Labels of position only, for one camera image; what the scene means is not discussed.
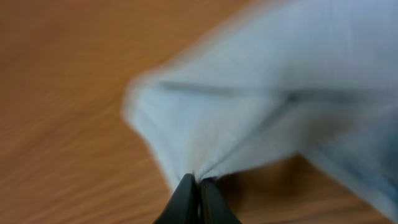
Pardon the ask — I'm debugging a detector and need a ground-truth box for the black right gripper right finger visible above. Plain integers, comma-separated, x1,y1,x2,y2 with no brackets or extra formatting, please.
200,179,241,224

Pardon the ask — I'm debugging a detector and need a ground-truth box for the light blue printed t-shirt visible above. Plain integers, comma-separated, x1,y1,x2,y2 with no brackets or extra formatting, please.
122,0,397,222

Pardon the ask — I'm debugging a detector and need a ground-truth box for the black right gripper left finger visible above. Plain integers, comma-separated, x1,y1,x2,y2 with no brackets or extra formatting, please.
154,174,198,224

